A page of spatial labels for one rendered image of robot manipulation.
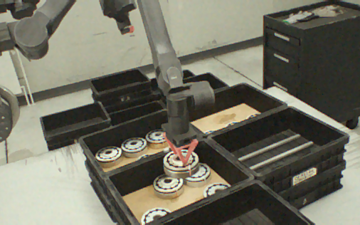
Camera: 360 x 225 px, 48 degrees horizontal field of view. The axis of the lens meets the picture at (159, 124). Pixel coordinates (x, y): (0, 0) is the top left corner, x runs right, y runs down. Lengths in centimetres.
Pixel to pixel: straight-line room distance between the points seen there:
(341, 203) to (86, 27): 330
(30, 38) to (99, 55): 338
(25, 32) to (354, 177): 127
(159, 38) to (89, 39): 326
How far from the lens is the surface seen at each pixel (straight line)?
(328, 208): 156
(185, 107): 108
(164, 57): 109
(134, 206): 138
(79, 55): 438
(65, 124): 271
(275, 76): 309
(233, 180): 139
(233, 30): 495
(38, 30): 106
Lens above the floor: 171
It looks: 29 degrees down
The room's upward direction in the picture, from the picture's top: 8 degrees counter-clockwise
